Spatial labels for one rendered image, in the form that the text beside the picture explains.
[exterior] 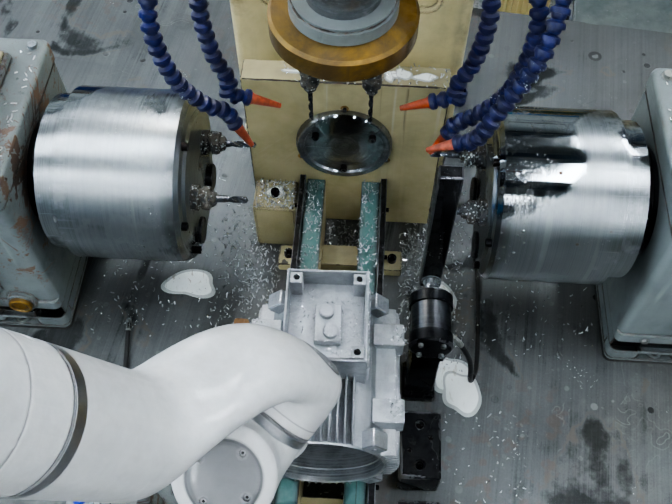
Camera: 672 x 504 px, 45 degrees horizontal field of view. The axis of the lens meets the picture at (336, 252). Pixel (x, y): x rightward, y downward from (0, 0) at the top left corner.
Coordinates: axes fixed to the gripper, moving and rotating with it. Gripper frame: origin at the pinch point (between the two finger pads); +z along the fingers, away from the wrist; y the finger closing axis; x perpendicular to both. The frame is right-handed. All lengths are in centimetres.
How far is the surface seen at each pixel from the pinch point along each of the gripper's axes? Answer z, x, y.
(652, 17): 192, 113, 107
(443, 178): -1.0, 27.7, 18.6
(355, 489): 14.1, -12.1, 10.5
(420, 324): 13.2, 10.1, 17.9
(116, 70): 66, 55, -42
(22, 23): 72, 65, -64
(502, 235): 13.4, 22.4, 28.0
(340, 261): 40.1, 18.3, 6.2
